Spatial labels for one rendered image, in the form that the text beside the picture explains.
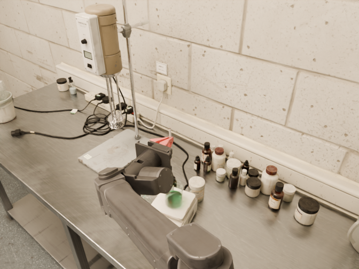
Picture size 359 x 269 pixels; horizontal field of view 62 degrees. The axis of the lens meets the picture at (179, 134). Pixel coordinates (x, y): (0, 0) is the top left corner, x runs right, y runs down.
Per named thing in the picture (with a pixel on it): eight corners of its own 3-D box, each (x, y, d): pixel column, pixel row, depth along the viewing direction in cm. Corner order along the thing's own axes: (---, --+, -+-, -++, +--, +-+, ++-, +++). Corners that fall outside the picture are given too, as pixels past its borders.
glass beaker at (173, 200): (160, 205, 99) (159, 187, 94) (171, 193, 103) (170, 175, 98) (178, 214, 96) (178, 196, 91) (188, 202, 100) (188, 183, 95)
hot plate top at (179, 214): (181, 221, 94) (181, 220, 94) (148, 209, 98) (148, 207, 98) (196, 196, 103) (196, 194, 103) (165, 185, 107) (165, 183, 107)
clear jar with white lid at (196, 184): (186, 192, 115) (186, 177, 110) (201, 190, 116) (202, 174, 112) (190, 204, 110) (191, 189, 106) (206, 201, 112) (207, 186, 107)
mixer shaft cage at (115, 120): (116, 131, 124) (107, 74, 110) (105, 125, 128) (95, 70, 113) (127, 124, 129) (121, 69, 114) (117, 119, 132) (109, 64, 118)
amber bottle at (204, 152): (205, 157, 133) (207, 139, 127) (212, 161, 130) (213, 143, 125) (199, 160, 130) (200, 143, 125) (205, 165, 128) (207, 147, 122)
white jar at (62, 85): (68, 86, 190) (65, 77, 186) (69, 90, 185) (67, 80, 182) (57, 88, 188) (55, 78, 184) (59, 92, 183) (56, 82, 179)
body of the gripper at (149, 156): (139, 139, 78) (121, 154, 73) (172, 150, 74) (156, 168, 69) (140, 158, 82) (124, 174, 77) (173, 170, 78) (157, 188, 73)
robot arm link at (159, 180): (93, 173, 64) (103, 210, 66) (133, 176, 57) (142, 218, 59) (131, 155, 73) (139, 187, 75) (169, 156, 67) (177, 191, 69)
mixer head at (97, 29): (98, 86, 106) (86, 13, 92) (79, 77, 112) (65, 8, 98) (129, 72, 115) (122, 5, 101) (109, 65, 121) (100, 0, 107)
